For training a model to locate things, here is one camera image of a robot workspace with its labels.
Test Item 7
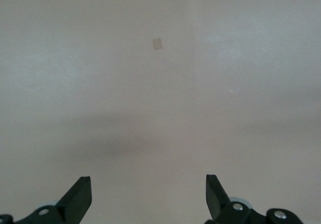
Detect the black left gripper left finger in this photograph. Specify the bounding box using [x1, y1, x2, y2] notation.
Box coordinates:
[0, 175, 92, 224]

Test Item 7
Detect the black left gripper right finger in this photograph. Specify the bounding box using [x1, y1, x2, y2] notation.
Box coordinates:
[204, 174, 305, 224]

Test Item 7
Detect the brown square tape patch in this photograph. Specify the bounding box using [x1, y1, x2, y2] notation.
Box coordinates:
[151, 38, 164, 51]

